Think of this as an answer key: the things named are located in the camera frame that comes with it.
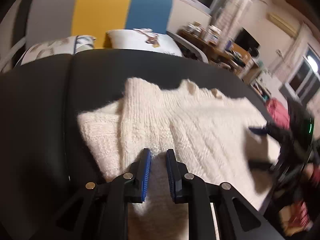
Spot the cream knit sweater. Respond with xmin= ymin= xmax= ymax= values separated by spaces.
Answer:
xmin=77 ymin=77 xmax=282 ymax=240

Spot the beige patterned curtain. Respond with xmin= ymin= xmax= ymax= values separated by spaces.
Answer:
xmin=210 ymin=0 xmax=255 ymax=43
xmin=269 ymin=22 xmax=310 ymax=80

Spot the brown wooden desk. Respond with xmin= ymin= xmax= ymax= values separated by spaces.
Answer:
xmin=176 ymin=29 xmax=250 ymax=68

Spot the white deer print pillow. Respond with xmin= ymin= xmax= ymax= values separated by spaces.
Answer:
xmin=106 ymin=28 xmax=184 ymax=57

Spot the triangle pattern pillow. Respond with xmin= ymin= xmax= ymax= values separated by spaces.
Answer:
xmin=15 ymin=35 xmax=97 ymax=67

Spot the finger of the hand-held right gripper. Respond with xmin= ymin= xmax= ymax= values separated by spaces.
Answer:
xmin=249 ymin=124 xmax=291 ymax=141
xmin=248 ymin=158 xmax=278 ymax=172

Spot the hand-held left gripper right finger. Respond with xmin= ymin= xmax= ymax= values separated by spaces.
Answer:
xmin=166 ymin=149 xmax=285 ymax=240

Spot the person's right hand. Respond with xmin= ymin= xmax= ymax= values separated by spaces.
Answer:
xmin=304 ymin=166 xmax=320 ymax=187

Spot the beige air conditioner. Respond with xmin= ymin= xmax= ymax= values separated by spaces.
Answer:
xmin=267 ymin=12 xmax=299 ymax=37

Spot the grey yellow blue sofa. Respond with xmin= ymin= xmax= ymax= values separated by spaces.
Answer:
xmin=0 ymin=0 xmax=209 ymax=73

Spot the pink ruffled blanket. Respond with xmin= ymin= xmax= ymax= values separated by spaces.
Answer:
xmin=266 ymin=99 xmax=314 ymax=234

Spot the black flat screen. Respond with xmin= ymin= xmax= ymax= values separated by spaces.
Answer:
xmin=234 ymin=28 xmax=260 ymax=52

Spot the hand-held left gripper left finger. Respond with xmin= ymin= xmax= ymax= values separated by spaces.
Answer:
xmin=55 ymin=148 xmax=152 ymax=240

